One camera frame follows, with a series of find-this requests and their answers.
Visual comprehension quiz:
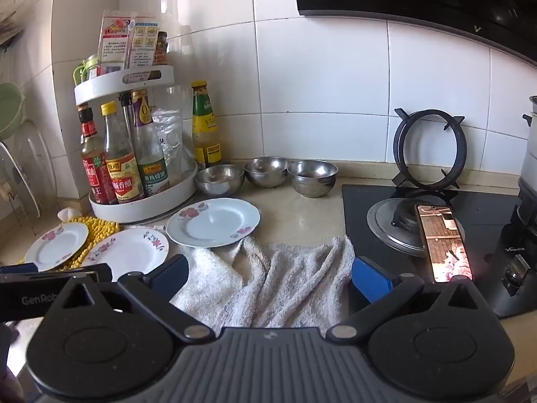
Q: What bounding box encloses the red label soy sauce bottle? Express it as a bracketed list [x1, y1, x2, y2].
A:
[77, 103, 116, 206]

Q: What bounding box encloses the smartphone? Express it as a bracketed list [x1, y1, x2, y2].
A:
[415, 203, 475, 283]

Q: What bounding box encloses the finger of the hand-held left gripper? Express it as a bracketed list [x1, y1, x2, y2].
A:
[75, 263, 114, 283]
[0, 262, 39, 274]

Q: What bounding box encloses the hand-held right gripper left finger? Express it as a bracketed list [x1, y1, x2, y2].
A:
[47, 254, 217, 343]

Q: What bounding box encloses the green lid seasoning bottle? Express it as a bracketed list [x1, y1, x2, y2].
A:
[73, 54, 100, 85]

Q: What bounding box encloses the small floral white plate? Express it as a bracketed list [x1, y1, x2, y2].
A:
[81, 228, 169, 280]
[24, 222, 90, 272]

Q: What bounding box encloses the thin dark bottle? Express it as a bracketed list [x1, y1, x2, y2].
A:
[119, 92, 136, 143]

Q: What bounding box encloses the black appliance base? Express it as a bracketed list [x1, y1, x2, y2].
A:
[490, 185, 537, 305]

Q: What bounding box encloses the white towel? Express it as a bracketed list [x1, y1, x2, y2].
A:
[169, 235, 357, 329]

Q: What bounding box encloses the red and white seasoning packet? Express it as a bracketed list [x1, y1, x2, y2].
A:
[97, 10, 136, 77]

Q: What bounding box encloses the black pan support ring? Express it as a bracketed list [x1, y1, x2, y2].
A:
[393, 108, 468, 190]

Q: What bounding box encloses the green and yellow label bottle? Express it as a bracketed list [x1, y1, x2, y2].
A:
[191, 81, 223, 169]

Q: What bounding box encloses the white two-tier spice rack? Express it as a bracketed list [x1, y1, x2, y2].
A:
[74, 64, 199, 224]

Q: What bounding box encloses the clear bottle with green label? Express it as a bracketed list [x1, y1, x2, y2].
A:
[130, 88, 171, 196]

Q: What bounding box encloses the orange and white seasoning packet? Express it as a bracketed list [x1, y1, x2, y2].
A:
[126, 17, 161, 69]

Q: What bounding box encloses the large floral white plate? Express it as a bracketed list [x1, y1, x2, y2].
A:
[166, 197, 261, 249]

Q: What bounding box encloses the clear plastic bag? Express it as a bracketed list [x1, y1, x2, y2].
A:
[152, 108, 186, 186]

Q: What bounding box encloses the glass lid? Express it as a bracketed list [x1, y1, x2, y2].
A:
[0, 119, 56, 220]

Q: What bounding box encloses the steel steamer pot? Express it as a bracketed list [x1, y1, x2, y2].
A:
[518, 94, 537, 196]

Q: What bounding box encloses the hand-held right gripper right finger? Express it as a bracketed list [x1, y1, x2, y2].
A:
[326, 256, 489, 343]

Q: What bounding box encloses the yellow cap vinegar bottle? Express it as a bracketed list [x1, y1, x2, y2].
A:
[101, 101, 144, 203]

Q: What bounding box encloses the yellow beaded mat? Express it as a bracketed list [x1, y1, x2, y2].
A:
[54, 216, 121, 272]

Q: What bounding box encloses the black glass cooktop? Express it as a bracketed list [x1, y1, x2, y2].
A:
[341, 183, 537, 320]

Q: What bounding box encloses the dark spice jar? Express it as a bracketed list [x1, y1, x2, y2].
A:
[153, 31, 169, 66]

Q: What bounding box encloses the stainless steel bowl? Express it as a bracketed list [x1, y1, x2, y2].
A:
[287, 160, 339, 198]
[244, 156, 291, 189]
[194, 164, 246, 197]

